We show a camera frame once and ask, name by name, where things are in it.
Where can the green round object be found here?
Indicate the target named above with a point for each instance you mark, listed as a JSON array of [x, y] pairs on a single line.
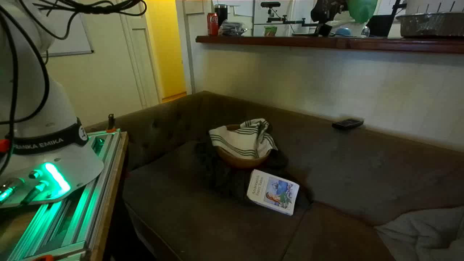
[[362, 9]]

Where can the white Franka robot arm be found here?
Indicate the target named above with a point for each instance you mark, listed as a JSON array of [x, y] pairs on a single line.
[[59, 111]]

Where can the gray metal drain tray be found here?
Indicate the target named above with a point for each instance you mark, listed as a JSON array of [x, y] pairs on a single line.
[[430, 25]]

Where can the small black remote control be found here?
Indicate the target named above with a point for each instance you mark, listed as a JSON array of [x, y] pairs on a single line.
[[349, 124]]

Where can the round wooden bowl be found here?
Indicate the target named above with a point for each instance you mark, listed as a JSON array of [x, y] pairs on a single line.
[[241, 163]]

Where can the white illustrated paperback book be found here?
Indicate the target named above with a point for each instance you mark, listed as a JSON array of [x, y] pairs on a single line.
[[270, 190]]

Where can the gray crumpled blanket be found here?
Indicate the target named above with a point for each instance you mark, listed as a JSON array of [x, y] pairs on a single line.
[[426, 233]]

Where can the red can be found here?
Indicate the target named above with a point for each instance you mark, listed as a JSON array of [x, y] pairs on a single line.
[[214, 24]]

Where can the white door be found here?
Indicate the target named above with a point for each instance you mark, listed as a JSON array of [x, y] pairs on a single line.
[[140, 59]]

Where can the black cup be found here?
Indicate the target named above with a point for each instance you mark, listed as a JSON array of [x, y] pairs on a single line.
[[221, 14]]

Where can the dark fuzzy cushion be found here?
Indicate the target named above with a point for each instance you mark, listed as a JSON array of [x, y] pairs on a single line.
[[218, 175]]

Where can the white green striped towel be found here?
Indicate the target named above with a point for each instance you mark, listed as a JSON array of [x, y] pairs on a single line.
[[240, 140]]

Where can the white wall board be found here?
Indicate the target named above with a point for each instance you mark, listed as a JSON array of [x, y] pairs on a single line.
[[73, 41]]

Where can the brown wooden counter ledge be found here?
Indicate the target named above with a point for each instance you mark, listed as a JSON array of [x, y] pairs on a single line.
[[339, 44]]

